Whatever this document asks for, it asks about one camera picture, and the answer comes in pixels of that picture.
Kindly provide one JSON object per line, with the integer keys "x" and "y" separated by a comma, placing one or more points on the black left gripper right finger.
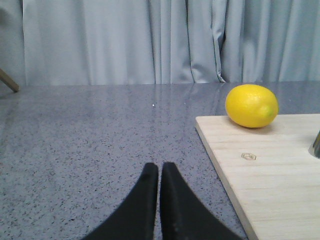
{"x": 182, "y": 214}

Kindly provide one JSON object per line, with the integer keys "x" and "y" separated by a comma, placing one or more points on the wooden stick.
{"x": 8, "y": 81}

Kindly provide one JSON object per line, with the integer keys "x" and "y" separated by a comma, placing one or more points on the grey curtain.
{"x": 119, "y": 42}

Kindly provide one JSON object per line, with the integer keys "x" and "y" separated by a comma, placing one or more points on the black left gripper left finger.
{"x": 134, "y": 219}

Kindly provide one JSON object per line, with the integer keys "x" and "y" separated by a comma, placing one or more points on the steel hourglass jigger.
{"x": 314, "y": 149}

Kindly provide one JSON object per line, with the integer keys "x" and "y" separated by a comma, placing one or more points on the yellow lemon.
{"x": 251, "y": 106}

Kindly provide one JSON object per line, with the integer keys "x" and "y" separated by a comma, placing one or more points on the wooden cutting board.
{"x": 272, "y": 180}

